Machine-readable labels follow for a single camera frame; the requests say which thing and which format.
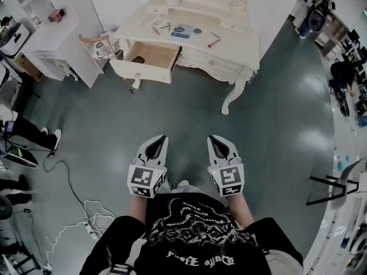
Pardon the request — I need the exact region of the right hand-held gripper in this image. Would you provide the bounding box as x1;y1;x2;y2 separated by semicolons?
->
206;135;245;197

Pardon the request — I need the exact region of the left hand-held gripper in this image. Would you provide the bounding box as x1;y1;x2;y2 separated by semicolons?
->
127;134;169;199

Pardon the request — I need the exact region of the wooden drawer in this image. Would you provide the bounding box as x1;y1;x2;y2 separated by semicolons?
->
110;40;182;84

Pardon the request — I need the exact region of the blue packet card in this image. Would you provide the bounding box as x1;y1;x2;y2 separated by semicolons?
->
171;23;194;39

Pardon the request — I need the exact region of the person's right forearm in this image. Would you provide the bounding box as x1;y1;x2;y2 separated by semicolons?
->
226;192;255;229

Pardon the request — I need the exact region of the person's left forearm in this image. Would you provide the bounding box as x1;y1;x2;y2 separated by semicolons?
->
127;194;149;226

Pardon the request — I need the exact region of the cream ornate dressing table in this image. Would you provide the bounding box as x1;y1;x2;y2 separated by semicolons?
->
110;0;260;116

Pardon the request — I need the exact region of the person's black printed t-shirt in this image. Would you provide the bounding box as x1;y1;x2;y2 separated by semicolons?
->
79;192;304;275

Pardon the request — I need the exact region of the white power strip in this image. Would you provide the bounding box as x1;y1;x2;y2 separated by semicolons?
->
84;222;100;239

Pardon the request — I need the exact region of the wooden chair floral cushion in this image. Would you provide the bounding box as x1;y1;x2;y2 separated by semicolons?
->
79;32;120;61

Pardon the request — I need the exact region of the white shelf unit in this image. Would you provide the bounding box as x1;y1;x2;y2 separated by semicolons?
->
8;0;106;89

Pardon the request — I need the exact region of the cardboard box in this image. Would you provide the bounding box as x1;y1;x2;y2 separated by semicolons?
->
14;53;45;82

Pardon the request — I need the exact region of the small brown box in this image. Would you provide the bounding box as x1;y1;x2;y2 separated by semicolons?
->
48;7;67;23

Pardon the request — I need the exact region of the white boxy appliance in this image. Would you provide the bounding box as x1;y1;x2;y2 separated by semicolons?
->
0;21;31;61

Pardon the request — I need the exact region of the white floor cable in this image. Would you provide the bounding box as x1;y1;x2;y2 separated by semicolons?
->
45;201;116;265

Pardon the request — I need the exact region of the black floor cable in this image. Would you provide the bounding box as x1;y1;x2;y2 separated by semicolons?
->
42;150;87;211

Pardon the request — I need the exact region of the black frame grey chair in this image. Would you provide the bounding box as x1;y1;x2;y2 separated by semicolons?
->
305;158;365;210

